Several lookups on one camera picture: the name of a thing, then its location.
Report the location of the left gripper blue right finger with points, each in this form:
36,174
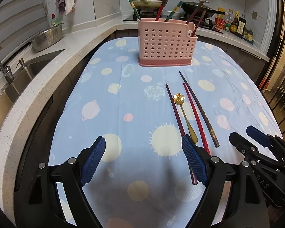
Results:
196,161

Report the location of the pink perforated utensil basket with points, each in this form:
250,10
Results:
162,43

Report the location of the dark purple chopstick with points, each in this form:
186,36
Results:
207,122

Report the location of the blue polka dot tablecloth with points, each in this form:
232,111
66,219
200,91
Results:
143,179

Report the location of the green dish soap bottle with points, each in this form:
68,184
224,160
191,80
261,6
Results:
54,20

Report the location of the green chopstick in basket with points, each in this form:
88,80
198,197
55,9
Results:
174,11

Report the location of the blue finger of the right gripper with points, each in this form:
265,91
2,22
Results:
258,136

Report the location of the brown sauce bottle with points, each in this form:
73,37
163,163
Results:
234,23

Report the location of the maroon chopstick outermost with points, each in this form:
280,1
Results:
198,23

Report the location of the stainless steel bowl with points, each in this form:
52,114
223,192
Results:
47,38

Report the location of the stainless steel sink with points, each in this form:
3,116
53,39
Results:
22,77

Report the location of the red spiral chopstick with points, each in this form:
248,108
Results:
200,127

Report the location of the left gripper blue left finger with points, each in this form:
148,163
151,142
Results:
92,158

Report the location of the clear plastic bottle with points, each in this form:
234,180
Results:
229,20

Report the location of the beige wok with lid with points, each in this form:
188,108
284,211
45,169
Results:
149,5

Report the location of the green chopstick gold band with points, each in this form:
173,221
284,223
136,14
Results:
135,10

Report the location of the dark soy sauce bottle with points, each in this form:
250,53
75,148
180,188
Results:
241,27

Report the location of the sink soap dispenser pump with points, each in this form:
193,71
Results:
21,63

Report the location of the dark maroon chopstick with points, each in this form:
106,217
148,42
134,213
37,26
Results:
179,123

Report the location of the dark red chopstick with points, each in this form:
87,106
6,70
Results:
194,12

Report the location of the small teal jar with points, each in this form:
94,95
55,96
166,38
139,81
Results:
248,36

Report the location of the gold flower spoon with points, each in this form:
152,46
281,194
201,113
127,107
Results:
179,100

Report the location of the red seasoning jar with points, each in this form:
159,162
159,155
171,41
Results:
220,23

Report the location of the bright red chopstick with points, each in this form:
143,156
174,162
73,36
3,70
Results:
160,9

